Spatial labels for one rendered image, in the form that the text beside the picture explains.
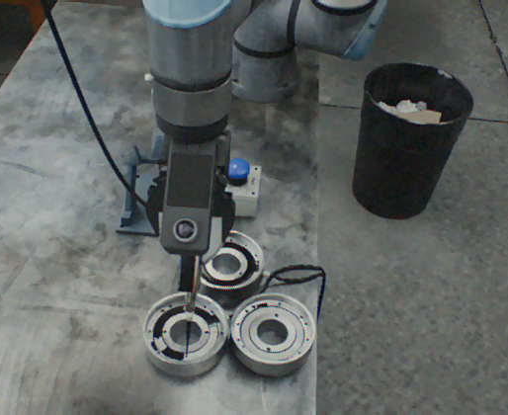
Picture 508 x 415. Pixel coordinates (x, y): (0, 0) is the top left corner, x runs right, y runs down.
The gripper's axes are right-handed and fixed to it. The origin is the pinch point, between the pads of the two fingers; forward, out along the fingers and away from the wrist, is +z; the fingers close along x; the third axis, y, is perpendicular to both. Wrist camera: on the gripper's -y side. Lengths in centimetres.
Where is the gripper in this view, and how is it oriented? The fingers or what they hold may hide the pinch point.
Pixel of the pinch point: (192, 259)
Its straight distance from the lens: 73.7
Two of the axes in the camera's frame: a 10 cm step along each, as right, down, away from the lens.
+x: -10.0, -0.9, 0.1
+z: -0.6, 7.1, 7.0
